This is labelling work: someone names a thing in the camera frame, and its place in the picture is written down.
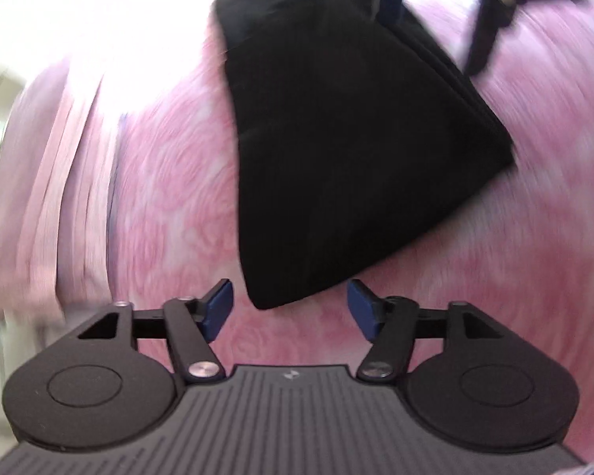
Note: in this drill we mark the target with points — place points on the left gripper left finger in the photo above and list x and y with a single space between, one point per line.
192 324

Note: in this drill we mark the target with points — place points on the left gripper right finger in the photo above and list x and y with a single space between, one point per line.
389 325

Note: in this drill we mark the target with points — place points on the black trousers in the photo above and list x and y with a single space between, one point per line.
354 140

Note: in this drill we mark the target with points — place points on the pink rose bedspread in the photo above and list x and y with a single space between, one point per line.
522 250

